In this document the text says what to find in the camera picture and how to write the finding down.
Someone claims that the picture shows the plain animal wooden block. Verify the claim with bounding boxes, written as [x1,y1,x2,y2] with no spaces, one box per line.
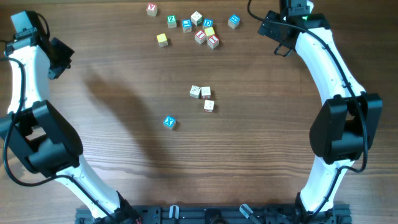
[191,11,203,26]

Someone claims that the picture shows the number 2 wooden block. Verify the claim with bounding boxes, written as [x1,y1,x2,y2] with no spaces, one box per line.
[201,86,211,99]

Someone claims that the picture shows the red edged animal block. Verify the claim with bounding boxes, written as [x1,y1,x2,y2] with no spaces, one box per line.
[204,100,215,113]

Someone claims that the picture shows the green edged picture block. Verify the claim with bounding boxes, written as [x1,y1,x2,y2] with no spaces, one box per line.
[190,85,201,98]

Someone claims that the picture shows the yellow S wooden block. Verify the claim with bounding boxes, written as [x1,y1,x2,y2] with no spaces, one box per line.
[157,33,168,47]

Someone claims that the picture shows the blue X wooden block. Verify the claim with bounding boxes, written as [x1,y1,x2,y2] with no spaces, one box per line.
[163,116,177,129]

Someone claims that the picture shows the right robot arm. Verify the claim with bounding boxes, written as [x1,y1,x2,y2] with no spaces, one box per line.
[259,1,382,223]

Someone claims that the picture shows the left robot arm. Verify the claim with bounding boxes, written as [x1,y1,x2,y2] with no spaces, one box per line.
[1,11,141,223]

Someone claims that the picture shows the blue H wooden block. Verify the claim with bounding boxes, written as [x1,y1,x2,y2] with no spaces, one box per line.
[228,14,240,29]

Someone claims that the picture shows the red I block lower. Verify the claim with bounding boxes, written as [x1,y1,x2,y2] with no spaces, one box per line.
[207,35,220,49]

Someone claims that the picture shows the yellow C wooden block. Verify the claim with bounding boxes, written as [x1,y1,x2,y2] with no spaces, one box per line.
[204,27,215,39]

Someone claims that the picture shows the blue D wooden block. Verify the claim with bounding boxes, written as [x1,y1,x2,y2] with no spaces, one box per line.
[202,18,213,29]

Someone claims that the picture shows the red I wooden block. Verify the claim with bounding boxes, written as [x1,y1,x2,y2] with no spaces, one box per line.
[194,30,206,44]

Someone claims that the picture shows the blue L wooden block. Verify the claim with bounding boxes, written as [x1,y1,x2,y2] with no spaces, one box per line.
[182,19,192,33]

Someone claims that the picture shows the green Z wooden block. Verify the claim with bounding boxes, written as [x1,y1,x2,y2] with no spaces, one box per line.
[167,15,177,28]

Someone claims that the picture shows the red letter wooden block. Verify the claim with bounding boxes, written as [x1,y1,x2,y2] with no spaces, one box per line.
[146,2,158,17]

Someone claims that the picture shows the right black cable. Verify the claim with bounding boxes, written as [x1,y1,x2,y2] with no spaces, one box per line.
[247,0,369,222]

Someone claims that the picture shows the black cable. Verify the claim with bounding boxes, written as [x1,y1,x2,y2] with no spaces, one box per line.
[0,57,116,224]
[247,0,369,222]

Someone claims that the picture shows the left black cable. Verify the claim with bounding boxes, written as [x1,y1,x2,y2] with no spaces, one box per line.
[0,57,116,224]

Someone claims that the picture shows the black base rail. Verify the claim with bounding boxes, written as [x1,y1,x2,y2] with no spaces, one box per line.
[75,204,353,224]

